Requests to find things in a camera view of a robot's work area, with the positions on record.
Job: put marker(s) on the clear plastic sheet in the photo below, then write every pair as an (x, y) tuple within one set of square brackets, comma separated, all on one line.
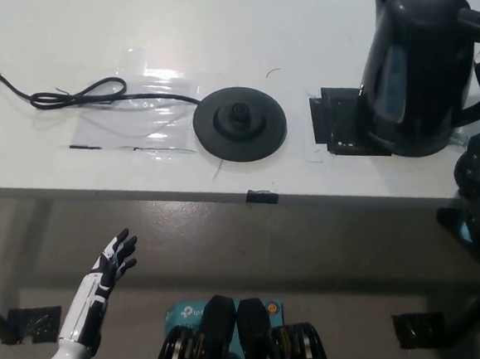
[(144, 130)]

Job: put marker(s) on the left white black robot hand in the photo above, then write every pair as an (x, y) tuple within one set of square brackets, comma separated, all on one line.
[(93, 297)]

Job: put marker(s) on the black electric kettle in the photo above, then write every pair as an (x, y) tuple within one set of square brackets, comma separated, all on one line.
[(414, 77)]

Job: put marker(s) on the small black tape strip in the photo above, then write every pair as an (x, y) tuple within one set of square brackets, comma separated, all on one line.
[(262, 196)]

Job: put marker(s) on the round black kettle base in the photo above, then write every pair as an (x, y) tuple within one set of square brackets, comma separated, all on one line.
[(240, 123)]

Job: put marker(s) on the black floor tape patch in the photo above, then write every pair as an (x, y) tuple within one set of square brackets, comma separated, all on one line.
[(417, 330), (29, 323)]

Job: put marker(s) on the black and blue object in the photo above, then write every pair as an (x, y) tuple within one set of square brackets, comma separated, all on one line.
[(449, 219)]

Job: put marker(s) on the square black tape patch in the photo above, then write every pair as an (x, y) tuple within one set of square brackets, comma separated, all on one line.
[(336, 120)]

